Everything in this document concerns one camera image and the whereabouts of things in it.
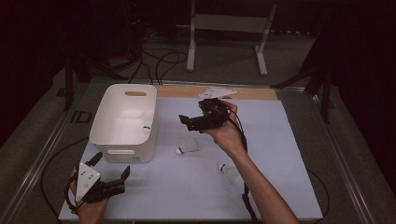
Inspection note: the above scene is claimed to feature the person's right hand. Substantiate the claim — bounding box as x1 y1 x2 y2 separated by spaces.
204 100 249 160

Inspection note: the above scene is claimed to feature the black floor plate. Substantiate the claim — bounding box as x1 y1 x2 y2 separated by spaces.
69 110 92 124

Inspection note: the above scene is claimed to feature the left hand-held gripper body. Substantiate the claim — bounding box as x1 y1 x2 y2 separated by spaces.
75 161 126 204

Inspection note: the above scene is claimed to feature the person's left hand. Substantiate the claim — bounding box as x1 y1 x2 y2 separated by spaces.
69 166 110 217

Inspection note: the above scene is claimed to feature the black stand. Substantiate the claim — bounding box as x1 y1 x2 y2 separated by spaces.
64 52 129 112
270 31 335 125

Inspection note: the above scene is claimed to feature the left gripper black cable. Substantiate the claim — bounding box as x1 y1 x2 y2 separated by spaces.
40 136 92 222

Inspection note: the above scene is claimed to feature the bundle of black floor cables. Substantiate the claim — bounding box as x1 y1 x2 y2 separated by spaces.
127 29 189 86

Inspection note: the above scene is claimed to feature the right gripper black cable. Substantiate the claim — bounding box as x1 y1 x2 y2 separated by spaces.
228 106 331 224

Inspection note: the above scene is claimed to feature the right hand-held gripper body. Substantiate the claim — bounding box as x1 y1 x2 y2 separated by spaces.
186 87 237 133

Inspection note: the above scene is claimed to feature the light blue table mat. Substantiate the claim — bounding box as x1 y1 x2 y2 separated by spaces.
58 96 324 222

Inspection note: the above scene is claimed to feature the white metal stand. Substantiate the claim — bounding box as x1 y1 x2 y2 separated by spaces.
177 0 278 77

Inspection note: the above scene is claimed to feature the white plastic bin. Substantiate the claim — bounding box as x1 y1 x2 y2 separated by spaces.
89 83 158 164

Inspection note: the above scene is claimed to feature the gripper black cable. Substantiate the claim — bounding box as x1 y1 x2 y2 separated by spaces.
228 106 331 224
40 136 92 222

